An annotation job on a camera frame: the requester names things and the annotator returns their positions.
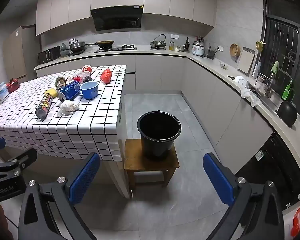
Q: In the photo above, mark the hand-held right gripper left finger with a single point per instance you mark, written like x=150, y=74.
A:
x=85, y=177

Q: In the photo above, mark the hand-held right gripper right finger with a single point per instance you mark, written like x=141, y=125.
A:
x=218, y=180

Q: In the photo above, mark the black plastic bucket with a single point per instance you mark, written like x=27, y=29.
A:
x=157, y=145

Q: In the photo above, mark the yellow sponge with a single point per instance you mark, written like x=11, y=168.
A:
x=52, y=93

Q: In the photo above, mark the blue patterned paper cup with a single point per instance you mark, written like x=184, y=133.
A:
x=70, y=91

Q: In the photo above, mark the black yellow label can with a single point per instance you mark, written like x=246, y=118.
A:
x=60, y=82
x=43, y=105

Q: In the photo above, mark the clear plastic bag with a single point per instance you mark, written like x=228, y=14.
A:
x=77, y=76

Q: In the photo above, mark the red paper cup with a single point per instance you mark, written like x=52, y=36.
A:
x=87, y=69

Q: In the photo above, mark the wooden stool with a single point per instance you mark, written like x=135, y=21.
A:
x=135, y=160

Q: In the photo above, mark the black built-in oven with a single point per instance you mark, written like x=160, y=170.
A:
x=272, y=160

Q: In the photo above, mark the white checkered tablecloth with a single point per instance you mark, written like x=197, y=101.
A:
x=95, y=120

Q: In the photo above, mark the red box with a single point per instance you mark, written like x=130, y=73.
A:
x=13, y=85

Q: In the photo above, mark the crumpled white tissue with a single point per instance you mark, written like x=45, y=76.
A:
x=67, y=108

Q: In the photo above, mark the light blue plastic bowl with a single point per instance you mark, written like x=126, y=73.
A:
x=89, y=92

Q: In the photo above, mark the white red bag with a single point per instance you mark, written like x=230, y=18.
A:
x=297, y=220

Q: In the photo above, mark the white cloth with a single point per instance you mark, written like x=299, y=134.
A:
x=250, y=96

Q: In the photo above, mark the wooden door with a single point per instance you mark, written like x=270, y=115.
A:
x=16, y=52

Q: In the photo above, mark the black frying pan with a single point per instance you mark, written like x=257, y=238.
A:
x=287, y=113

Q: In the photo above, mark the steel wool scrubber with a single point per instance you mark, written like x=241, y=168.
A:
x=87, y=79

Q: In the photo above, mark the white plate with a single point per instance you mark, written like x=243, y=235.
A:
x=240, y=81

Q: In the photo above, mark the red plastic bag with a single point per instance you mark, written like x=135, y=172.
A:
x=106, y=75

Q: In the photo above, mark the black microwave oven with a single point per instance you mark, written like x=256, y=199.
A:
x=48, y=54

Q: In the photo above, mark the steel faucet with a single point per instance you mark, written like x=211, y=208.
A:
x=268, y=86

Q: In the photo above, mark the green detergent bottle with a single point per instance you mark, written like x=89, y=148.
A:
x=287, y=92

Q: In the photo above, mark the teal ceramic vase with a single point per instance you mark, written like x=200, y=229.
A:
x=63, y=46

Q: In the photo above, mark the grey lower kitchen cabinets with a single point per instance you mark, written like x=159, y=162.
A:
x=160, y=72

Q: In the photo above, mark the white cutting board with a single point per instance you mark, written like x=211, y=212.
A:
x=246, y=60

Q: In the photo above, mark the dark pot with lid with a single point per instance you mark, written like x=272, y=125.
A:
x=77, y=46

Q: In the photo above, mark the green hanging cloth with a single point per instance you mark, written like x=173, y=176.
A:
x=274, y=67

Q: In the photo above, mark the black utensil holder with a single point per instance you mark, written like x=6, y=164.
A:
x=211, y=53

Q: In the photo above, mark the round bamboo basket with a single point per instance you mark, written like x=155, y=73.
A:
x=235, y=50

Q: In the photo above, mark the black gas stove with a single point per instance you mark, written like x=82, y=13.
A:
x=116, y=48

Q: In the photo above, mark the white rice cooker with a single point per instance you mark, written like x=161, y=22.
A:
x=198, y=48

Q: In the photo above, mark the black wok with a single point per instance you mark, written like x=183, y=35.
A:
x=105, y=43

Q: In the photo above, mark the dark glass bottle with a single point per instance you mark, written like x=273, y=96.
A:
x=186, y=45

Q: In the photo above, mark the yellow hanging scrubber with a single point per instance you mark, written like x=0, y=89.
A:
x=259, y=45

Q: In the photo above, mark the yellow oil bottle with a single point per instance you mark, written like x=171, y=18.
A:
x=171, y=46

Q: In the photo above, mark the dark barred window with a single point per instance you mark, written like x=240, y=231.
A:
x=285, y=42

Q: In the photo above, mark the black range hood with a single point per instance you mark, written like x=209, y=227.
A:
x=117, y=18

